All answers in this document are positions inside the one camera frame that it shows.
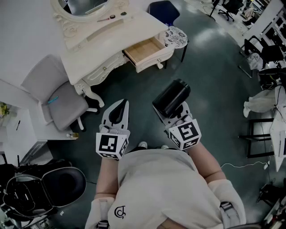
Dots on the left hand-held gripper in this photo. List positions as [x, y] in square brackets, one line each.
[109, 143]

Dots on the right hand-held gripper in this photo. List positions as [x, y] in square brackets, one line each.
[185, 134]

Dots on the black hair dryer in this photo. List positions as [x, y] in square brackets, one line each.
[172, 96]

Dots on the large white wooden drawer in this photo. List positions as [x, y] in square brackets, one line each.
[143, 50]

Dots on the person's right forearm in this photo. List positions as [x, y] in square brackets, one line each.
[205, 161]

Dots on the person's left forearm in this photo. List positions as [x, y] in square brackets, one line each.
[107, 179]

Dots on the cream vanity dressing table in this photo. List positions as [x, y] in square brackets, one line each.
[107, 44]

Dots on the person's right white shoe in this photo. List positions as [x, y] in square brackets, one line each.
[164, 147]

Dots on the person's white shoe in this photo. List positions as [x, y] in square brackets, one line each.
[164, 147]
[143, 144]

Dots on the person's left white shoe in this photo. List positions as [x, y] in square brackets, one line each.
[143, 144]

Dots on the small clear bottle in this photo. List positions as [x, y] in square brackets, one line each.
[72, 135]

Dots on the grey upholstered chair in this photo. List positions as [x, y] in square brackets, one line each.
[64, 105]

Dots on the person's white shirt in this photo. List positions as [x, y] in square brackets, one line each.
[156, 183]

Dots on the floral patterned stool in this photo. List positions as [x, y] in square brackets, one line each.
[174, 36]

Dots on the black open backpack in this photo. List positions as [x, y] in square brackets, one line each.
[64, 185]

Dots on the white plastic bag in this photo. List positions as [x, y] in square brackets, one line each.
[261, 101]

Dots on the white crumpled cloth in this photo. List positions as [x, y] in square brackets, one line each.
[255, 61]

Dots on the white desk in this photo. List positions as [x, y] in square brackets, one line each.
[20, 134]

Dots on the pink pen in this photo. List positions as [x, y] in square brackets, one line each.
[103, 19]

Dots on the black pen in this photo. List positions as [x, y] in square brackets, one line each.
[18, 125]

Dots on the round black compact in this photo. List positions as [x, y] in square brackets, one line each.
[112, 16]

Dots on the dark blue chair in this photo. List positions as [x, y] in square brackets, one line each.
[163, 11]

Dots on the white power strip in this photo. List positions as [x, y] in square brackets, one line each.
[266, 166]

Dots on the white side table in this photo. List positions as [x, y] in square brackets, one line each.
[279, 138]

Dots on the black tripod stand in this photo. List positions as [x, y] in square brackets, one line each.
[214, 7]

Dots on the yellow flowers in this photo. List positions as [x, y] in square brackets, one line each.
[4, 109]

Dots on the black office chair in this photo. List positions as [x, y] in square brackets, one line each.
[230, 6]

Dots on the white workstation desks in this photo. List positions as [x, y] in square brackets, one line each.
[268, 22]

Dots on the black metal frame stand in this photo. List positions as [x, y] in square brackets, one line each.
[252, 136]

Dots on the oval mirror white frame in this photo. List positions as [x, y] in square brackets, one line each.
[89, 6]

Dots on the black frame chair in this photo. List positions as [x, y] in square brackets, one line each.
[270, 52]

